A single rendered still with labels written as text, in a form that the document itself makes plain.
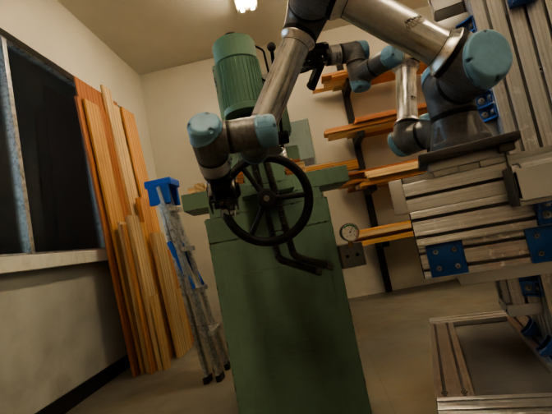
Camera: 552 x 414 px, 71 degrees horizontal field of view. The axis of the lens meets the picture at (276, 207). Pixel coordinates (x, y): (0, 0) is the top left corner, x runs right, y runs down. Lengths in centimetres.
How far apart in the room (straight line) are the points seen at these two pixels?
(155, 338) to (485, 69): 240
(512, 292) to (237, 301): 85
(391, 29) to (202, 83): 347
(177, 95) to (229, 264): 319
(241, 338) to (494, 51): 109
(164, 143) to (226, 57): 273
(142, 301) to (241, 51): 179
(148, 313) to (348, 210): 212
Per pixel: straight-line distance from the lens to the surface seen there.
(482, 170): 106
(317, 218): 137
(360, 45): 160
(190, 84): 436
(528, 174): 96
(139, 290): 276
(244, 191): 127
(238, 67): 159
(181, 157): 417
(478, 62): 98
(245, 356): 140
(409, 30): 99
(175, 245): 223
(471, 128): 108
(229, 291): 136
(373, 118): 351
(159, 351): 281
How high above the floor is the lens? 68
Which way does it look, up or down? 5 degrees up
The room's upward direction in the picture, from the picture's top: 11 degrees counter-clockwise
